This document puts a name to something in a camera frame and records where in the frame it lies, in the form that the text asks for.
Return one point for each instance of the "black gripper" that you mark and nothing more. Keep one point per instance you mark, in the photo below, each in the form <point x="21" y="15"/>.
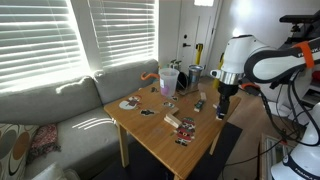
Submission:
<point x="228" y="91"/>

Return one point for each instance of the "green toy car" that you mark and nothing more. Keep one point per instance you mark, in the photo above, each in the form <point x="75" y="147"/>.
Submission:
<point x="199" y="104"/>

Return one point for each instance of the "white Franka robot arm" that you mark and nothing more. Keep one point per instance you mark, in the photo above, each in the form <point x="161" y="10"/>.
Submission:
<point x="240" y="53"/>

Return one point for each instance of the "dark floor mat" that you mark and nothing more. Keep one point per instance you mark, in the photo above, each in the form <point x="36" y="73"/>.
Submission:
<point x="230" y="143"/>

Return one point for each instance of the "steel tumbler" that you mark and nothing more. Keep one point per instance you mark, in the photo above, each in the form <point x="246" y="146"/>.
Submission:
<point x="195" y="76"/>

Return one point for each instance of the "santa figure ornament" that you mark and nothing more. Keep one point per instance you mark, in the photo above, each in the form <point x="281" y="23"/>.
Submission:
<point x="185" y="131"/>

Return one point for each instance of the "white round floor stand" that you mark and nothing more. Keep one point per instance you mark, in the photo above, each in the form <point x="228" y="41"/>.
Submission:
<point x="273" y="110"/>

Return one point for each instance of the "small flat ornament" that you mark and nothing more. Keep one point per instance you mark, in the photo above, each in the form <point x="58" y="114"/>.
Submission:
<point x="154" y="90"/>
<point x="168" y="105"/>
<point x="174" y="98"/>

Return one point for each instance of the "yellow black pole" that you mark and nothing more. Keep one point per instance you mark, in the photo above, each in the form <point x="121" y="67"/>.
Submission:
<point x="199" y="53"/>

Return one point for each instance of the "clear plastic cup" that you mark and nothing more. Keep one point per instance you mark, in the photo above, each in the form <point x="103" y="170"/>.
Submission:
<point x="168" y="83"/>

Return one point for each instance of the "metal framed glass panel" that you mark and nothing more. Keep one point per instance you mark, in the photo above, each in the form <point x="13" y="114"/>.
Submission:
<point x="271" y="156"/>

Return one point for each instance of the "wooden side table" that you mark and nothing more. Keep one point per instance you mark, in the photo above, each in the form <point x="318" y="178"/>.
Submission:
<point x="156" y="133"/>

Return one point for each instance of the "penguin ornament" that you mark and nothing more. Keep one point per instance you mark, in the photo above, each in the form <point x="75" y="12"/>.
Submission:
<point x="146" y="112"/>

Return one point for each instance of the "black door deadbolt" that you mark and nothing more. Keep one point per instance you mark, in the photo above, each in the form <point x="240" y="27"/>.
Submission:
<point x="185" y="36"/>

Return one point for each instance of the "orange curved tool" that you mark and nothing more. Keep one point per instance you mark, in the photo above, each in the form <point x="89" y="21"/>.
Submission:
<point x="148" y="76"/>

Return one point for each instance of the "white entry door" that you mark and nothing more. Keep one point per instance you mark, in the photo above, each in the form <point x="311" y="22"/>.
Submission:
<point x="191" y="23"/>

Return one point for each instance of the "white shelf unit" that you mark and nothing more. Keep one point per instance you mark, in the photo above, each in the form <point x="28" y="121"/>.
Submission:
<point x="313" y="96"/>

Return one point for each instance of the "white window blind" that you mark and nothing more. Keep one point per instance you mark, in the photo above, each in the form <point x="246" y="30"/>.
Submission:
<point x="123" y="30"/>
<point x="33" y="40"/>

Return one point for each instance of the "gray fabric sofa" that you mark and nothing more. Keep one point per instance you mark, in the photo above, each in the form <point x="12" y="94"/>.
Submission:
<point x="66" y="100"/>

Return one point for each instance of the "red patterned cloth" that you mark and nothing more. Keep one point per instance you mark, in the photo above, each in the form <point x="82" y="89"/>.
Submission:
<point x="43" y="140"/>

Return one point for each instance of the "circle patterned cushion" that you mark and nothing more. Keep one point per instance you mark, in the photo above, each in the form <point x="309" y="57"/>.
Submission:
<point x="13" y="150"/>

